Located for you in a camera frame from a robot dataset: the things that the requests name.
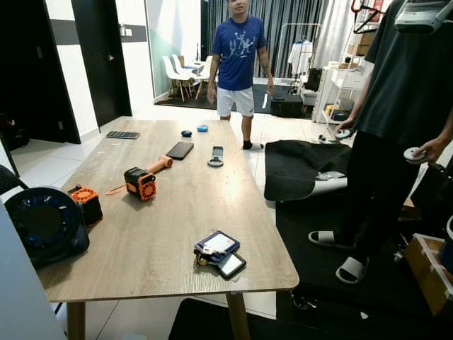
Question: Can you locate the person's left hand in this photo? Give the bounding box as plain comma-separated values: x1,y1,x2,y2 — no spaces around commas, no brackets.
416,136,448,165

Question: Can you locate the white shelf cart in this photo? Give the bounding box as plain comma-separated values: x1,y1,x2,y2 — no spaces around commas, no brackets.
311,64,369,125

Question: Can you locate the white object under cloth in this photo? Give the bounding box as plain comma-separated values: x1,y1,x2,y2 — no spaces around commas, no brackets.
311,170,349,198

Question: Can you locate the person in black clothes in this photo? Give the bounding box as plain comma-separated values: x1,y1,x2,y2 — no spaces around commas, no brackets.
308,0,453,285

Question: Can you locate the black cloth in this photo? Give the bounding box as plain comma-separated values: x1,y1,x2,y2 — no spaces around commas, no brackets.
264,140,355,203

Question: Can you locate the black floor box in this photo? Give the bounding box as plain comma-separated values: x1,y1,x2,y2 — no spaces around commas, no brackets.
271,94,305,118

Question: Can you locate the white hanging shirt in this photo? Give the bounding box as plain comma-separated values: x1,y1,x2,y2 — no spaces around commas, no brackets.
289,41,316,77

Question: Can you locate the white slipper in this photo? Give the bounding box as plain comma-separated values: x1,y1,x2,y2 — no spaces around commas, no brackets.
336,256,369,285
308,230,340,247

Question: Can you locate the metal clothes rack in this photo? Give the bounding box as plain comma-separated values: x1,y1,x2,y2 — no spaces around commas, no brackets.
273,23,323,80

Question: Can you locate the wooden box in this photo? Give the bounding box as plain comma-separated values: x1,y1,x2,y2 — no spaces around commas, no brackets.
405,234,453,316

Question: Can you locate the grey curtain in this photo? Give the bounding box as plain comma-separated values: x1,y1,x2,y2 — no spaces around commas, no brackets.
205,0,333,61

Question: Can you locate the grey VR headset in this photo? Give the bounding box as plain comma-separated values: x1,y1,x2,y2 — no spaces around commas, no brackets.
394,0,453,35

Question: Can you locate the man in blue shirt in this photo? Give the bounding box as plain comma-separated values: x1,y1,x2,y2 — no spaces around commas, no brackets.
207,0,275,151

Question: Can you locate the black floor mat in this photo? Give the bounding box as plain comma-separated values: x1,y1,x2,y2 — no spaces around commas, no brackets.
275,191,453,340

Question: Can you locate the black smartphone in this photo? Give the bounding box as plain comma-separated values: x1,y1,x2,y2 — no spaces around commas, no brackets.
166,141,195,161

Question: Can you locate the black card tag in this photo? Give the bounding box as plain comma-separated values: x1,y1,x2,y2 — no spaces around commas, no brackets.
216,253,248,280

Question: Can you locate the white chair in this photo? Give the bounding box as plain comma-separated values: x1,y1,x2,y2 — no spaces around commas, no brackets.
161,55,195,102

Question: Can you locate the wooden table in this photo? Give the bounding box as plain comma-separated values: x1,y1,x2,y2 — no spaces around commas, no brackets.
35,117,299,340

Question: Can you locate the orange black handheld blower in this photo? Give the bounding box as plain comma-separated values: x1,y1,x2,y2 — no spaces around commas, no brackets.
106,154,174,202

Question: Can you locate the black flat keypad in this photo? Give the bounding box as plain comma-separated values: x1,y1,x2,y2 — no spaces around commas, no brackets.
106,130,141,140

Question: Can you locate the black rug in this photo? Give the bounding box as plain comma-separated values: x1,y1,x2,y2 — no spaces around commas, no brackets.
168,297,284,340

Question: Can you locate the black door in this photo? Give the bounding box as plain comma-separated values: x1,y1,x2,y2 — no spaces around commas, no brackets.
71,0,133,128
0,0,81,145

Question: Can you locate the orange black box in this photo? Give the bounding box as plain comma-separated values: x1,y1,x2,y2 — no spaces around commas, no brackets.
67,186,103,227

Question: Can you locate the black round fan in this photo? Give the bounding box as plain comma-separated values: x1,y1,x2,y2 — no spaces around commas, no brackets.
4,186,91,268

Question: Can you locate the black chair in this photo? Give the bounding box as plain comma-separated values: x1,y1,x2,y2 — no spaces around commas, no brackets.
0,164,22,198

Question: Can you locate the red frame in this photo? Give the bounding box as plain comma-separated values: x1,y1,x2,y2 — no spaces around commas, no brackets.
350,0,386,35

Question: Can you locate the grey remote with ring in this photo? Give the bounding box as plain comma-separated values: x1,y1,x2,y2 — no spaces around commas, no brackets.
208,146,225,168

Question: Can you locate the blue card holder keychain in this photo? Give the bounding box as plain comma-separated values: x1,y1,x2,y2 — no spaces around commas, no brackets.
194,230,241,264

